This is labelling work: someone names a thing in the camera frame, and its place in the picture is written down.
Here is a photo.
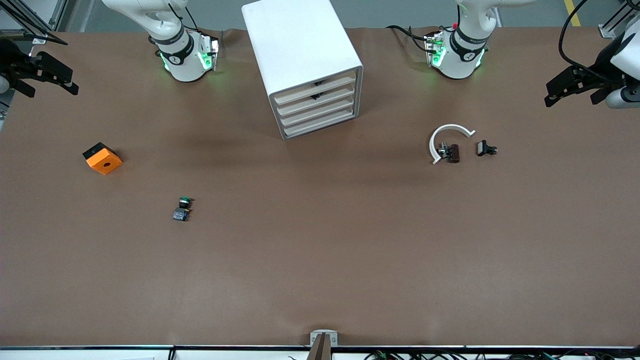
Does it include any green push button switch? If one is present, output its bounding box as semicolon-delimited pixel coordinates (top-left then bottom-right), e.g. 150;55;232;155
172;196;195;222

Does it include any white drawer cabinet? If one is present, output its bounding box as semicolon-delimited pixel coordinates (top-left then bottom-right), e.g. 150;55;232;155
242;0;364;141

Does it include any orange block with black part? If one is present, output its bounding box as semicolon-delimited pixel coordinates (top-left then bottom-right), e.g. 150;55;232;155
82;142;123;176

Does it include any white curved plastic part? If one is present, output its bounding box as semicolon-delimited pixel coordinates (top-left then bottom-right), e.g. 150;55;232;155
429;123;476;165

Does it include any dark brown electrical component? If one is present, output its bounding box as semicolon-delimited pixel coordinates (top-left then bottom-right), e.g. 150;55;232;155
437;143;461;164

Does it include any brown table cover sheet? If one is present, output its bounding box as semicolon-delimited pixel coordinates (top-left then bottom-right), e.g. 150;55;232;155
0;26;640;347

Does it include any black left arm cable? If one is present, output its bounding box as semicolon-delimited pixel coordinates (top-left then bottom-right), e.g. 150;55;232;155
558;0;603;81

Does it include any aluminium frame post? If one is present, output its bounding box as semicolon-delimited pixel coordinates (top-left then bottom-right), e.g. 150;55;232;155
0;0;68;46
599;0;640;40

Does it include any white base connector bracket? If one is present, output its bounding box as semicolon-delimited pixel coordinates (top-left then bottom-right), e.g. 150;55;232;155
424;31;447;68
197;32;221;72

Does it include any black base cable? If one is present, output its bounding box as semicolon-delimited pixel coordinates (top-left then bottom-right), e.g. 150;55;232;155
386;24;436;53

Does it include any white table edge rail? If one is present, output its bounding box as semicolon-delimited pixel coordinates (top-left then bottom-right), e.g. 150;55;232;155
0;344;640;360

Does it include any black cable bundle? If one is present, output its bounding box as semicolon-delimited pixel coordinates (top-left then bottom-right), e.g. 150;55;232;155
364;350;640;360

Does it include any grey table edge bracket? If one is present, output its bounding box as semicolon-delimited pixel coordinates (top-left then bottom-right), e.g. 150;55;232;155
309;329;339;360

